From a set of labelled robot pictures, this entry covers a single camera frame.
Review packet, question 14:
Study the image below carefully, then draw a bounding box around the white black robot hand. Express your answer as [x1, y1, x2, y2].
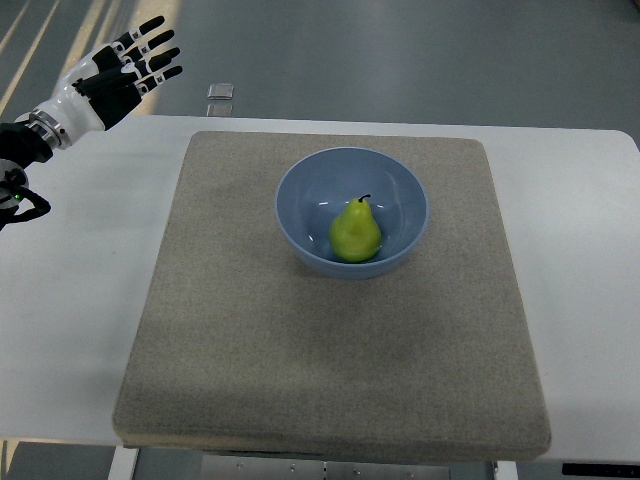
[17, 15, 183, 149]

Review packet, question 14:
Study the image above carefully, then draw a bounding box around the green pear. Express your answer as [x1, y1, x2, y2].
[329, 194, 382, 263]

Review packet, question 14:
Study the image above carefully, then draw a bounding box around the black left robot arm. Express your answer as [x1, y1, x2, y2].
[1, 15, 182, 226]

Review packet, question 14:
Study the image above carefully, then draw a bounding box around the blue bowl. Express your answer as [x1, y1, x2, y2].
[274, 147, 430, 280]

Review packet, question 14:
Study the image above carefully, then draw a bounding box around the upper metal floor plate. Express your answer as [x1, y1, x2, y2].
[207, 83, 234, 100]

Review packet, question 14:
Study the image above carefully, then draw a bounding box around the metal floor plate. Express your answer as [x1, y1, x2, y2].
[207, 83, 234, 100]
[206, 102, 233, 117]

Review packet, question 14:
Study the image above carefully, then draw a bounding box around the lower metal floor plate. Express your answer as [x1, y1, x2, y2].
[206, 102, 233, 117]

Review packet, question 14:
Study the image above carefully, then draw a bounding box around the beige fabric mat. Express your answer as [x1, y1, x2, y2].
[112, 132, 551, 463]

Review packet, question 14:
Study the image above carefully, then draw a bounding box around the white table leg left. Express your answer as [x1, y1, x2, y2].
[107, 446, 139, 480]

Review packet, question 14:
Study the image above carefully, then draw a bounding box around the black label strip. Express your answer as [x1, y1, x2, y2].
[561, 463, 639, 479]

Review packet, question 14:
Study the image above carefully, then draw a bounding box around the metal table frame bracket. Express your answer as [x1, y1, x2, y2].
[199, 455, 451, 480]

